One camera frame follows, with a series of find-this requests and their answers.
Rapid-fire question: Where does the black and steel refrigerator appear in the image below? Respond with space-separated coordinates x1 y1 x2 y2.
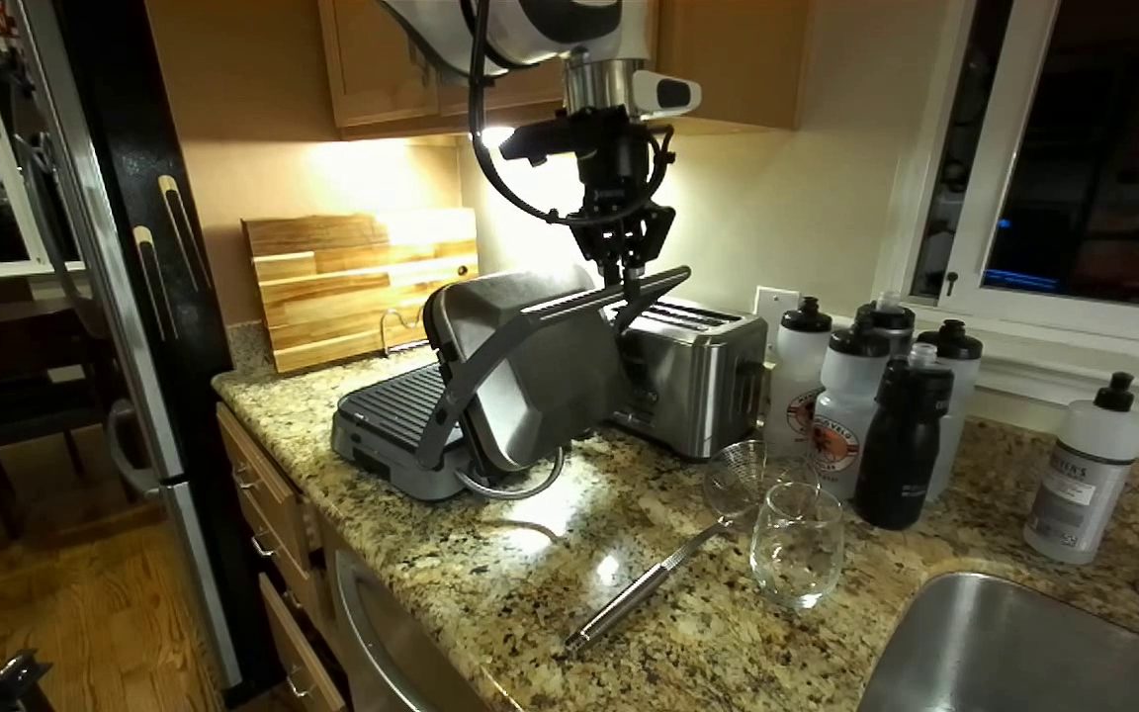
11 0 277 703

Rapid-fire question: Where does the white bottle with grey label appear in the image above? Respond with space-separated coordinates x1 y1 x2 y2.
1021 370 1139 569

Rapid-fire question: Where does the white framed window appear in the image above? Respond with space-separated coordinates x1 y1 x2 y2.
907 0 1139 355

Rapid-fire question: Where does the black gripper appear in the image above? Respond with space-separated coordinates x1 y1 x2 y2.
570 109 679 297

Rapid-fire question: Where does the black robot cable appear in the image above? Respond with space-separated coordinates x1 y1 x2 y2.
458 0 601 235

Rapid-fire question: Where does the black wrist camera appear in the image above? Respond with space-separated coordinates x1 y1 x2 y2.
497 111 601 169

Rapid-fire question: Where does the black sandwich maker power cord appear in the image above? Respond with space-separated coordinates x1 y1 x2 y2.
458 446 572 508

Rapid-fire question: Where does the stainless steel sink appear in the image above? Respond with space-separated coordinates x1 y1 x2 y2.
856 566 1139 712

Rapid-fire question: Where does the stainless steel toaster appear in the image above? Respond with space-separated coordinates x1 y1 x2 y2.
601 292 774 462

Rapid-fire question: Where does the black sports bottle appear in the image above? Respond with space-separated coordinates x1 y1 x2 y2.
852 355 963 533

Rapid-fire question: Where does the metal kitchen utensil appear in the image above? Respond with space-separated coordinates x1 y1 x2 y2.
562 504 768 653

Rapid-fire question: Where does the wooden drawer stack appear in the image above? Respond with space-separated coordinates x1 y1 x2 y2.
209 395 351 712

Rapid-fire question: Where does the wooden upper cabinet by window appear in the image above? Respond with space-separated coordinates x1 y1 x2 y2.
653 0 815 135

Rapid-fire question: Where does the silver sandwich maker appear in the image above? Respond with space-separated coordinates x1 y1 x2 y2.
327 262 700 508

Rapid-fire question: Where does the wooden upper cabinet door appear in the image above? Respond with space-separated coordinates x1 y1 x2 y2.
315 0 570 140

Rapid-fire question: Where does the striped wooden cutting board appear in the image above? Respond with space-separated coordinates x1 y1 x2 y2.
239 205 483 379

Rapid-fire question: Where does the small white wall outlet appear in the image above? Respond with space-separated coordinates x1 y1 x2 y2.
748 280 806 337

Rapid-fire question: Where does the dark wooden chair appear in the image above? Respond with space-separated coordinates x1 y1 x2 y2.
0 288 120 539

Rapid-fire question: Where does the clear drinking glass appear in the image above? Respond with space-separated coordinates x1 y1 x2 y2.
744 451 856 624

